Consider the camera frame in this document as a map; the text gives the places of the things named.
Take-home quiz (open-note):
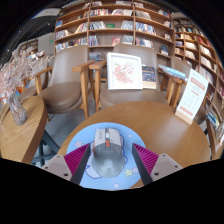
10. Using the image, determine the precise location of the white orange sign card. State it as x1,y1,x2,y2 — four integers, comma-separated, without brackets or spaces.
175,69,208,124

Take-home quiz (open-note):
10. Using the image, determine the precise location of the glass vase with pink flowers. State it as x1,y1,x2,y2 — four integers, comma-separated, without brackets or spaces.
0,47,50,126

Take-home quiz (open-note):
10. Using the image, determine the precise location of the round wooden table left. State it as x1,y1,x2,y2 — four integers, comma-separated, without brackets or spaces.
0,96,47,164

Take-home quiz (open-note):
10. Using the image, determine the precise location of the round wooden table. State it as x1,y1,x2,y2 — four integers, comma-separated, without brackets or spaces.
0,96,47,164
58,101,210,167

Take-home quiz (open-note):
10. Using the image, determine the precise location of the dark book on chair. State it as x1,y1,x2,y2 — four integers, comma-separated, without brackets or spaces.
142,66,156,89

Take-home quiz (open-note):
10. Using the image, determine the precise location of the wooden bookshelf right wall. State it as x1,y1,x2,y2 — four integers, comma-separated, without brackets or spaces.
173,18,224,144

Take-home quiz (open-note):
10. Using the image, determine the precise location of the large wooden bookshelf back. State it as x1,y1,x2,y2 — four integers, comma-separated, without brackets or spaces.
55,0,174,61

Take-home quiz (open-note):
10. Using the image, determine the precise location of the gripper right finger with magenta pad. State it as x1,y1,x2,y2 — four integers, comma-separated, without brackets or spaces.
132,143,182,185

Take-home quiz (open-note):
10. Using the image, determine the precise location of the brown armchair left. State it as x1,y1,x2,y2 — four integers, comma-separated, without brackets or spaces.
38,45,94,117

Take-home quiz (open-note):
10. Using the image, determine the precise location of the round wooden table centre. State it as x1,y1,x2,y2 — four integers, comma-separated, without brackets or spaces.
58,101,210,167

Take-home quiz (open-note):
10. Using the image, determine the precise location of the white framed flower picture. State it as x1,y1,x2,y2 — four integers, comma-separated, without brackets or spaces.
107,52,143,90

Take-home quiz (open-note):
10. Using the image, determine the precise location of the brown armchair centre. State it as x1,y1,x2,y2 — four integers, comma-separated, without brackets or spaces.
91,43,183,110

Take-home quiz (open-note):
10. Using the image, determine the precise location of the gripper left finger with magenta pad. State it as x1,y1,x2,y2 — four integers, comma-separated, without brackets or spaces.
42,144,91,185

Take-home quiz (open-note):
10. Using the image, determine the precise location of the round blue mouse pad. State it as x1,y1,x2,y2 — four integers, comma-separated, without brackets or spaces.
67,122,144,190

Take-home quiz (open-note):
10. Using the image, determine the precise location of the grey computer mouse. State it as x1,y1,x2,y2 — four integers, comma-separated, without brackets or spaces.
92,128,125,178

